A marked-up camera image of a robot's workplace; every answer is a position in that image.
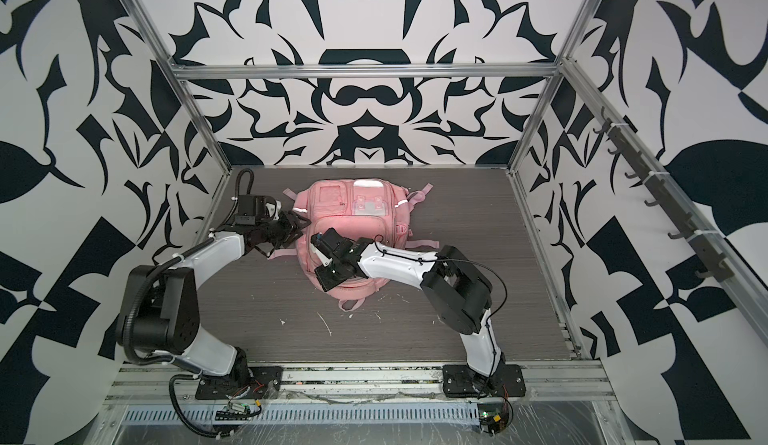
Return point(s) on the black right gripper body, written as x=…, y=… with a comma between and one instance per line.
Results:
x=331, y=274

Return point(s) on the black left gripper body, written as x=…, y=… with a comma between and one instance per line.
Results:
x=281, y=231

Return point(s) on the pink student backpack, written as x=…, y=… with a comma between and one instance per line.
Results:
x=370, y=208

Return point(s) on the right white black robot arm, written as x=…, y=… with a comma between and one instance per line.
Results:
x=460, y=294

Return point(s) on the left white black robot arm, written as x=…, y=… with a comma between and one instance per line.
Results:
x=159, y=319

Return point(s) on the left small circuit board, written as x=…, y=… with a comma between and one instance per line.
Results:
x=239, y=412

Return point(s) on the small circuit board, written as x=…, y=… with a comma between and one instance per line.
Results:
x=239, y=412
x=495, y=421

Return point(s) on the right small circuit board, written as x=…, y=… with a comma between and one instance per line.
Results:
x=495, y=421

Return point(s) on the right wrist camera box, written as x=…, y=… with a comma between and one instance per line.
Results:
x=330, y=246

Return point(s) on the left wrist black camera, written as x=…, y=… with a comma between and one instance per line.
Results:
x=256, y=209

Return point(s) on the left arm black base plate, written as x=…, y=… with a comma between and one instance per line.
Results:
x=258, y=382

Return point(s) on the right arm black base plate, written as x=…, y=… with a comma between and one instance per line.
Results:
x=459, y=381

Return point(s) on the white slotted cable duct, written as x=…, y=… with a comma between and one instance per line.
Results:
x=338, y=414

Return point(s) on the aluminium frame rail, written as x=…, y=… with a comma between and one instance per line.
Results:
x=367, y=382

